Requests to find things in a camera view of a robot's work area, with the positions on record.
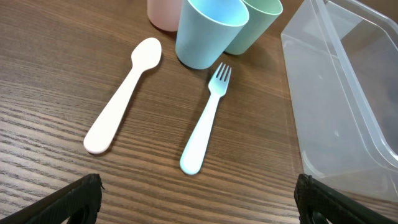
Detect clear plastic container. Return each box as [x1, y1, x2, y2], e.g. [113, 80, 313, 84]
[281, 0, 397, 202]

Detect green plastic cup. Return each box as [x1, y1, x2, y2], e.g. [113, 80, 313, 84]
[225, 0, 283, 55]

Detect pink plastic cup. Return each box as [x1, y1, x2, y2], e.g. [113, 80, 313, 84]
[147, 0, 183, 32]

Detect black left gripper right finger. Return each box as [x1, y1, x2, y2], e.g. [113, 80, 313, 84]
[294, 174, 397, 224]

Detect white plastic spoon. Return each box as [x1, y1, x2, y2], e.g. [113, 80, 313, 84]
[83, 37, 162, 154]

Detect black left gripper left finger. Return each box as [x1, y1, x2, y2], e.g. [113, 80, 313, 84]
[1, 174, 103, 224]

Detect blue plastic cup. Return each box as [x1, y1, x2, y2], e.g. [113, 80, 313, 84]
[175, 0, 249, 70]

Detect light blue plastic fork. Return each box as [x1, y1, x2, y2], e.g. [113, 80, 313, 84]
[180, 63, 232, 175]

